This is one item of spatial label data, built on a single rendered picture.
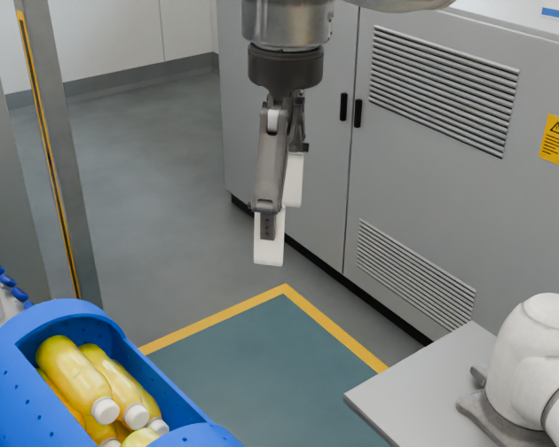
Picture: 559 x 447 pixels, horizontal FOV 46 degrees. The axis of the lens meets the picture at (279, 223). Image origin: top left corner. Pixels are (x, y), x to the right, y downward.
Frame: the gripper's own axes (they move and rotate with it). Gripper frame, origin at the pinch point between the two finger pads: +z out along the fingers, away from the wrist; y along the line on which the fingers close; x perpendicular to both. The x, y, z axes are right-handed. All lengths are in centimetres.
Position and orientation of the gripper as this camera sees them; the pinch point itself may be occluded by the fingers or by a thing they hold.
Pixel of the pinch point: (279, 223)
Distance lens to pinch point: 73.7
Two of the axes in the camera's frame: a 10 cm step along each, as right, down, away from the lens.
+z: -0.3, 8.7, 4.8
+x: -9.9, -1.1, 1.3
